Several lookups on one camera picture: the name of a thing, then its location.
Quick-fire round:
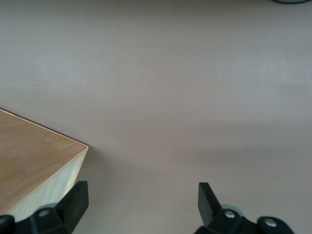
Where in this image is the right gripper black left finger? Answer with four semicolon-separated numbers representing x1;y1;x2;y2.
0;180;89;234

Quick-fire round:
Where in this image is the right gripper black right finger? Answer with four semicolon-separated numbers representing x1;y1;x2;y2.
194;182;293;234

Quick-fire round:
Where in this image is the light wooden drawer cabinet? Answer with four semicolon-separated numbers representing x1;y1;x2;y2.
0;108;89;221

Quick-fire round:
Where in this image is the black looped cable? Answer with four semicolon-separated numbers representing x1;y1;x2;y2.
270;0;312;4

